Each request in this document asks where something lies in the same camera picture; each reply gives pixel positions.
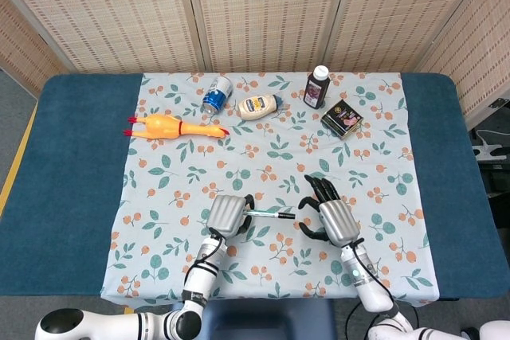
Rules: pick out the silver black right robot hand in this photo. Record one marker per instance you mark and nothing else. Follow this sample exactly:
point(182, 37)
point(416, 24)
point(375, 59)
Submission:
point(338, 220)

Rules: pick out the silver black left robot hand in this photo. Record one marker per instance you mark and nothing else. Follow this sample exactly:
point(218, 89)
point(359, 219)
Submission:
point(225, 214)

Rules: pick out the white and green marker body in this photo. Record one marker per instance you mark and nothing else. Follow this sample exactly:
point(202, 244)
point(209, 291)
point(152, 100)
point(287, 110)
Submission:
point(263, 213)

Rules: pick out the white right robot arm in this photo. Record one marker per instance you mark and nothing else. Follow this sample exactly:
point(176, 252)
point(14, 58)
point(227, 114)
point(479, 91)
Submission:
point(370, 288)

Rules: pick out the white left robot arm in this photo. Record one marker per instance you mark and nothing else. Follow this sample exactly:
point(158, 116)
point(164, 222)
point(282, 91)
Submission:
point(203, 276)

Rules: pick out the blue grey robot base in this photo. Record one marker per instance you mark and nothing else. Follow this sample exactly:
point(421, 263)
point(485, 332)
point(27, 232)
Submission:
point(271, 320)

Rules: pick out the black marker cap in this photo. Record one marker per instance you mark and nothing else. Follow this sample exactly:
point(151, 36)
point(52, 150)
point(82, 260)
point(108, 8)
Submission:
point(287, 216)

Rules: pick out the floral leaf and fruit tablecloth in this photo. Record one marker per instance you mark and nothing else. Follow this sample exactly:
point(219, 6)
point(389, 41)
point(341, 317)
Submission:
point(279, 157)

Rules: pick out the black luncheon meat tin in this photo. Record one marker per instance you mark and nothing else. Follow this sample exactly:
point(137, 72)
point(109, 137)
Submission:
point(342, 119)

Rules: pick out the yellow rubber chicken toy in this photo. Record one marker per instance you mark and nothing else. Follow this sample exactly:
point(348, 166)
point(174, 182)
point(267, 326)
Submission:
point(163, 127)

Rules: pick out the cream mayonnaise squeeze bottle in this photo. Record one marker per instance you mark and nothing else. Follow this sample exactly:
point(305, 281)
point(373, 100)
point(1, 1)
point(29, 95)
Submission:
point(257, 106)

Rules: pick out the blue and white drink can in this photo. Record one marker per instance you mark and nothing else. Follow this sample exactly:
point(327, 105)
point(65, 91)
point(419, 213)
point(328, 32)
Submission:
point(217, 95)

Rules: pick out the dark grape juice bottle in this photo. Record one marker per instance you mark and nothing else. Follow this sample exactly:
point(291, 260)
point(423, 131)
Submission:
point(316, 91)

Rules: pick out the teal blue table cover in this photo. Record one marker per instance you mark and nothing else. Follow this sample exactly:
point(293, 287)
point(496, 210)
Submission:
point(71, 177)

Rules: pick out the black equipment case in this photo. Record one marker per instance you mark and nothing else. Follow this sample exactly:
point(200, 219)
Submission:
point(498, 196)

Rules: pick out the white power strip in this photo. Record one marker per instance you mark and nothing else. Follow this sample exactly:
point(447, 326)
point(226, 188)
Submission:
point(488, 151)

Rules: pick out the woven bamboo screen panel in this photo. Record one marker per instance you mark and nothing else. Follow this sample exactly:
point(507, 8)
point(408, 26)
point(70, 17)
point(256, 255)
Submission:
point(398, 17)
point(271, 13)
point(119, 17)
point(20, 45)
point(478, 45)

